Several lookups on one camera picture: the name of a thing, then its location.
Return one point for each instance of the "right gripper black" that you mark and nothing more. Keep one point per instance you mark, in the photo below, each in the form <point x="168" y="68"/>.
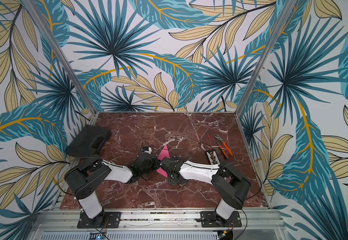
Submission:
<point x="164" y="163"/>

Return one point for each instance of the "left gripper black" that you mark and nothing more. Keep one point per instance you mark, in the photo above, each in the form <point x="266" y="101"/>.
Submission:
<point x="156" y="164"/>

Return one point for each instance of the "pink square paper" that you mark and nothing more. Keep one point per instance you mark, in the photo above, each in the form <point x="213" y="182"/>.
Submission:
<point x="163" y="154"/>

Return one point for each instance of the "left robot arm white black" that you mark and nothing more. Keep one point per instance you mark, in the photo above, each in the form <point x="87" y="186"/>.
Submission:
<point x="84" y="179"/>

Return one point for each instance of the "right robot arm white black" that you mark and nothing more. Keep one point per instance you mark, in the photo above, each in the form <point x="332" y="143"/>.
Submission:
<point x="231" y="184"/>

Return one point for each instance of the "red test probe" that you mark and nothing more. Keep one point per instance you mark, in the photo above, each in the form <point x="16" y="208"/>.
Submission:
<point x="209" y="139"/>

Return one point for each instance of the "black plastic case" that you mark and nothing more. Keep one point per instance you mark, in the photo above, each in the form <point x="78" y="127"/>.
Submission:
<point x="88" y="142"/>

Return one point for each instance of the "green circuit board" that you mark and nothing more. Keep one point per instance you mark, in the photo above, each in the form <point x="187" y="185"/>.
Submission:
<point x="97" y="236"/>

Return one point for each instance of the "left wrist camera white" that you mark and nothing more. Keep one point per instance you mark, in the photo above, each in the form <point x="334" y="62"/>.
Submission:
<point x="147" y="150"/>

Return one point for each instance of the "orange handled pliers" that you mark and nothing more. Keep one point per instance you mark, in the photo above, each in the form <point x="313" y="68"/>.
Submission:
<point x="222" y="145"/>

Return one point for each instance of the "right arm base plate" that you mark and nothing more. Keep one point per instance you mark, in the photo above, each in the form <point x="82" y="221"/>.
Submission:
<point x="210" y="219"/>

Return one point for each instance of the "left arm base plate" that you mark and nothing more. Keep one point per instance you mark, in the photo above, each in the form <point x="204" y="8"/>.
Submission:
<point x="105" y="220"/>

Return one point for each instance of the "aluminium front rail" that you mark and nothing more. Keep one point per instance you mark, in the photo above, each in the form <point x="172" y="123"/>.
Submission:
<point x="162" y="224"/>

